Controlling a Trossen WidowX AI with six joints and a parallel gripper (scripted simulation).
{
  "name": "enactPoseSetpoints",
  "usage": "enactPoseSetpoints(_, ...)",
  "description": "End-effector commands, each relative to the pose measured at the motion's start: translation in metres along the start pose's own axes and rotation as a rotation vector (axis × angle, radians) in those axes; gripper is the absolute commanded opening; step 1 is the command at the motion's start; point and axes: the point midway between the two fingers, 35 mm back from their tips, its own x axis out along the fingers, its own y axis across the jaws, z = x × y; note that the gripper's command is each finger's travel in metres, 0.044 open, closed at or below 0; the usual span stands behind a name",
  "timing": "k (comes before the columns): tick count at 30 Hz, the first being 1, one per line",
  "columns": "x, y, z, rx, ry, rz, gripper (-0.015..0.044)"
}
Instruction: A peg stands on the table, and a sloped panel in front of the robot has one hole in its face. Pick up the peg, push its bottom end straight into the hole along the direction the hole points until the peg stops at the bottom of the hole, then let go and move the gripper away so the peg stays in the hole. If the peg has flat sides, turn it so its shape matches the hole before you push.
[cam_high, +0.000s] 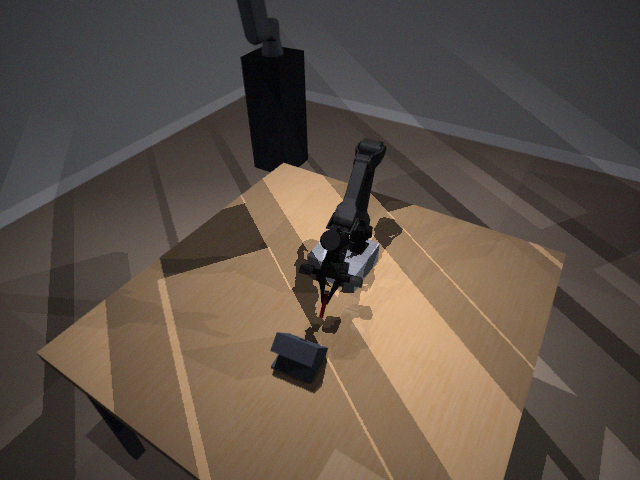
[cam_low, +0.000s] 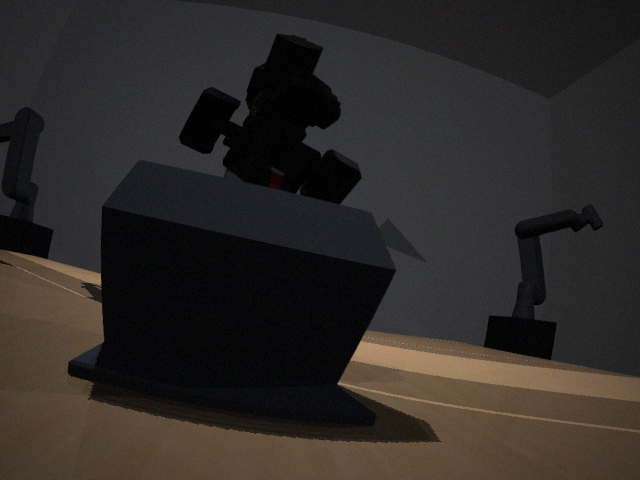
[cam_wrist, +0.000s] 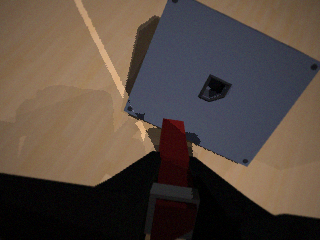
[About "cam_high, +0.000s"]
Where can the red peg with white band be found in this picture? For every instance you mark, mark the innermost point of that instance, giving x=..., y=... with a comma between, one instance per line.
x=324, y=304

